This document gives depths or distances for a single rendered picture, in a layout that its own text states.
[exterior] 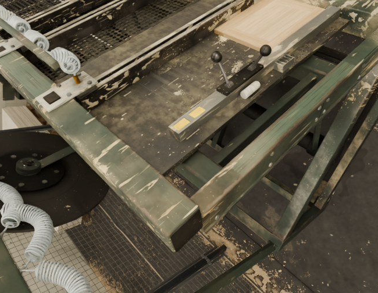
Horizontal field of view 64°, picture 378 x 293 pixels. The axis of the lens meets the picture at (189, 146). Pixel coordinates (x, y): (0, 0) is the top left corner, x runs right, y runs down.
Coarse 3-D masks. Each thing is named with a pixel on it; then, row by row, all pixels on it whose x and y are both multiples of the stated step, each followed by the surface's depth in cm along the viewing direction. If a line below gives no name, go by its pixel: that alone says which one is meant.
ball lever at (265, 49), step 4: (260, 48) 97; (264, 48) 96; (268, 48) 96; (260, 52) 97; (264, 52) 96; (268, 52) 96; (260, 56) 100; (256, 60) 102; (252, 64) 107; (248, 68) 106; (252, 68) 106
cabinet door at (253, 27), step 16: (272, 0) 145; (288, 0) 143; (240, 16) 138; (256, 16) 137; (272, 16) 135; (288, 16) 134; (304, 16) 132; (224, 32) 131; (240, 32) 129; (256, 32) 128; (272, 32) 127; (288, 32) 125; (256, 48) 122; (272, 48) 119
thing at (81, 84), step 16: (240, 0) 137; (256, 0) 144; (208, 16) 132; (224, 16) 134; (176, 32) 125; (192, 32) 126; (208, 32) 132; (160, 48) 118; (176, 48) 124; (128, 64) 116; (144, 64) 116; (160, 64) 122; (80, 80) 104; (96, 80) 103; (112, 80) 110; (128, 80) 115; (64, 96) 100; (80, 96) 104; (96, 96) 108; (112, 96) 113
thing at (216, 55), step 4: (216, 52) 97; (220, 52) 98; (212, 56) 97; (216, 56) 97; (220, 56) 97; (212, 60) 98; (216, 60) 97; (220, 60) 98; (220, 64) 99; (220, 68) 100; (224, 72) 100; (224, 76) 101; (228, 80) 101; (228, 84) 101; (232, 84) 102
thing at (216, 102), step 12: (324, 12) 128; (336, 12) 127; (312, 24) 123; (324, 24) 125; (300, 36) 118; (312, 36) 123; (276, 48) 115; (288, 48) 114; (264, 60) 111; (276, 60) 112; (264, 72) 110; (216, 96) 101; (228, 96) 101; (192, 108) 99; (204, 108) 98; (216, 108) 100; (192, 120) 95; (204, 120) 98; (180, 132) 92; (192, 132) 97
